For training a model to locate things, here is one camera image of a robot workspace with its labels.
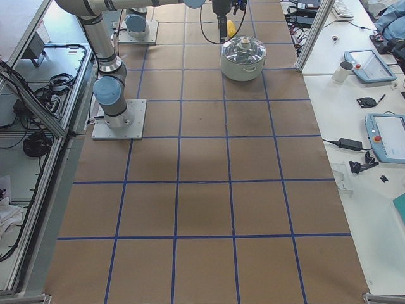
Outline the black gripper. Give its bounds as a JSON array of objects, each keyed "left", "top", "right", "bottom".
[{"left": 211, "top": 0, "right": 247, "bottom": 43}]

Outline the yellow corn cob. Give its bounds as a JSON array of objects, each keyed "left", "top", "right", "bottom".
[{"left": 227, "top": 20, "right": 237, "bottom": 38}]

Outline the glass pot lid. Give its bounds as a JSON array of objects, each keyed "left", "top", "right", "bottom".
[{"left": 221, "top": 36, "right": 266, "bottom": 65}]

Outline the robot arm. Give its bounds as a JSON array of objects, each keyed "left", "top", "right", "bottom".
[
  {"left": 124, "top": 0, "right": 247, "bottom": 45},
  {"left": 56, "top": 1, "right": 178, "bottom": 129}
]

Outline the pale green cooking pot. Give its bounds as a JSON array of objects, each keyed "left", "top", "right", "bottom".
[{"left": 220, "top": 35, "right": 266, "bottom": 82}]

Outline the white mug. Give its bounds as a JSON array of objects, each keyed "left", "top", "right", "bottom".
[{"left": 332, "top": 61, "right": 353, "bottom": 83}]

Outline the blue teach pendant far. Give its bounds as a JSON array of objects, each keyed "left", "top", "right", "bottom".
[{"left": 344, "top": 49, "right": 397, "bottom": 83}]

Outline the blue teach pendant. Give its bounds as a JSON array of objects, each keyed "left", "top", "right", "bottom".
[
  {"left": 344, "top": 49, "right": 397, "bottom": 83},
  {"left": 364, "top": 113, "right": 404, "bottom": 164}
]

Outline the black power adapter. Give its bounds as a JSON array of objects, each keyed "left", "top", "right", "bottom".
[{"left": 338, "top": 138, "right": 363, "bottom": 151}]

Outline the blue teach pendant near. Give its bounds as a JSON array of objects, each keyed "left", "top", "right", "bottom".
[{"left": 364, "top": 113, "right": 404, "bottom": 164}]

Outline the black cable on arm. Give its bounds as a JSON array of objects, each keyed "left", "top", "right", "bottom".
[{"left": 199, "top": 4, "right": 246, "bottom": 45}]

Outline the aluminium frame post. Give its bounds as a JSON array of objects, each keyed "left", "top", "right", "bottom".
[{"left": 296, "top": 0, "right": 335, "bottom": 72}]

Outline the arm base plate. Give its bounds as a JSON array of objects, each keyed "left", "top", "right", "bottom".
[
  {"left": 118, "top": 20, "right": 159, "bottom": 45},
  {"left": 92, "top": 99, "right": 147, "bottom": 140}
]

